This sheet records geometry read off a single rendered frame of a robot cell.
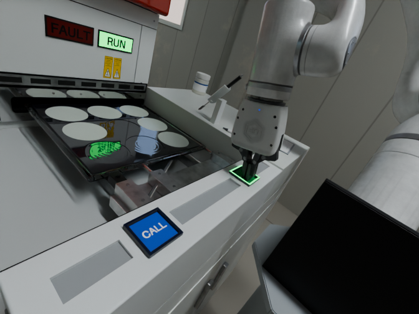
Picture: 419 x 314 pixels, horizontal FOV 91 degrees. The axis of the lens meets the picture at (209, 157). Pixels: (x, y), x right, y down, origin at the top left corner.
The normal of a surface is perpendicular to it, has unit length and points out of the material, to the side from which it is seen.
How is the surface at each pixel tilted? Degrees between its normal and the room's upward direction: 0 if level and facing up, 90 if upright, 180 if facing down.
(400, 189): 50
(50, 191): 0
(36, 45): 90
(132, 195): 0
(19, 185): 0
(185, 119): 90
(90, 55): 90
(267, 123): 83
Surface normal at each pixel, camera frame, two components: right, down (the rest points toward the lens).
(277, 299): 0.31, -0.83
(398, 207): -0.19, -0.33
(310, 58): -0.61, 0.56
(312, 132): -0.62, 0.18
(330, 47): -0.40, 0.20
